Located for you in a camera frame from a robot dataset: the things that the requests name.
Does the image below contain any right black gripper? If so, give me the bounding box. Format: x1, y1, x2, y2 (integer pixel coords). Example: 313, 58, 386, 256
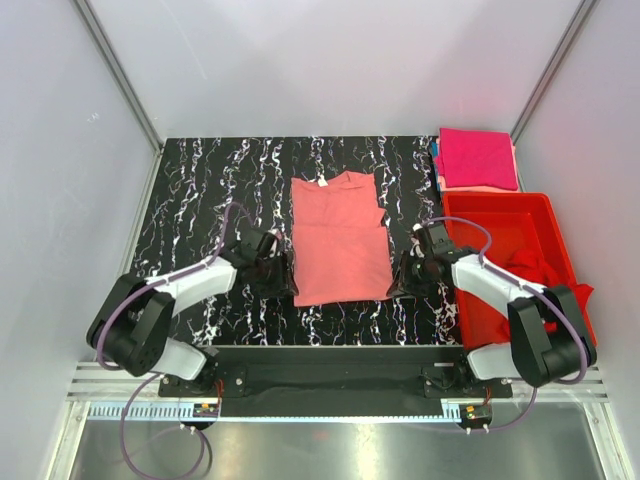
386, 251, 434, 299

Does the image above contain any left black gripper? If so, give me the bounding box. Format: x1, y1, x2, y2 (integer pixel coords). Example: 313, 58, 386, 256
253, 251, 298, 299

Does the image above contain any salmon pink t shirt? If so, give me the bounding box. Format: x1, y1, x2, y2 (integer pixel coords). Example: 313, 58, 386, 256
291, 171, 392, 308

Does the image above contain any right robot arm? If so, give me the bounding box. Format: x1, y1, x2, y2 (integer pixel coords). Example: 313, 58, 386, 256
387, 216, 597, 397

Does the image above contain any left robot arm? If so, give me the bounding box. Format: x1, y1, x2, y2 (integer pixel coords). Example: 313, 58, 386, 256
86, 228, 298, 396

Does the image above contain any red t shirt in bin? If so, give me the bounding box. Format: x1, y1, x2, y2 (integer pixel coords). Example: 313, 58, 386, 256
488, 249, 598, 345

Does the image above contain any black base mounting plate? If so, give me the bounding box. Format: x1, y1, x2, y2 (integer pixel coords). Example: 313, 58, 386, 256
159, 346, 513, 421

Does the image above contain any red plastic bin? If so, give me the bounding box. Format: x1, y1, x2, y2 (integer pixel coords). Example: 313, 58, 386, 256
443, 192, 570, 349

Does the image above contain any blue folded t shirt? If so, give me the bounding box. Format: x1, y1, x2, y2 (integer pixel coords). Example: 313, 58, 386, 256
430, 139, 446, 192

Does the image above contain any magenta folded t shirt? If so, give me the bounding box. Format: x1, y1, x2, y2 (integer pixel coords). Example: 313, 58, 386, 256
438, 128, 516, 190

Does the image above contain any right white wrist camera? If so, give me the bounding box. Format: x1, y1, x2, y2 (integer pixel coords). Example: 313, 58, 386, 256
411, 224, 430, 258

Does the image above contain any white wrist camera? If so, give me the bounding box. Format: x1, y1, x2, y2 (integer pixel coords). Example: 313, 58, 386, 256
260, 229, 282, 258
411, 224, 430, 258

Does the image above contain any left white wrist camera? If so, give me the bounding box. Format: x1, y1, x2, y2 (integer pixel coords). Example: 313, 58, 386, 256
260, 229, 282, 258

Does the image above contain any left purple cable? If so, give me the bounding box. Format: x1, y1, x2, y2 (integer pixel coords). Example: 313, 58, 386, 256
94, 202, 256, 476

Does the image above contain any purple cable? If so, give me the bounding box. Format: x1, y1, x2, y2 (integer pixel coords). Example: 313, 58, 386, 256
424, 215, 591, 432
94, 202, 256, 476

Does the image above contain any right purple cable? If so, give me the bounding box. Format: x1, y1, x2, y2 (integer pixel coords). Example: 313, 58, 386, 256
424, 215, 591, 432

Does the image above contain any white cable duct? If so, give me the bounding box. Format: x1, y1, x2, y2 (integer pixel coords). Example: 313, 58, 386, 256
87, 403, 464, 424

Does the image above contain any left aluminium corner post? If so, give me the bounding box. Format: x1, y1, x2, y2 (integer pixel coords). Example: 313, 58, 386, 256
70, 0, 164, 155

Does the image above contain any aluminium corner post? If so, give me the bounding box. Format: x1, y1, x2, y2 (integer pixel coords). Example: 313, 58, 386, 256
70, 0, 164, 155
510, 0, 600, 144

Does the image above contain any right aluminium corner post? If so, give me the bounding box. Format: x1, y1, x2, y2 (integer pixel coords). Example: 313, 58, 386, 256
510, 0, 600, 144

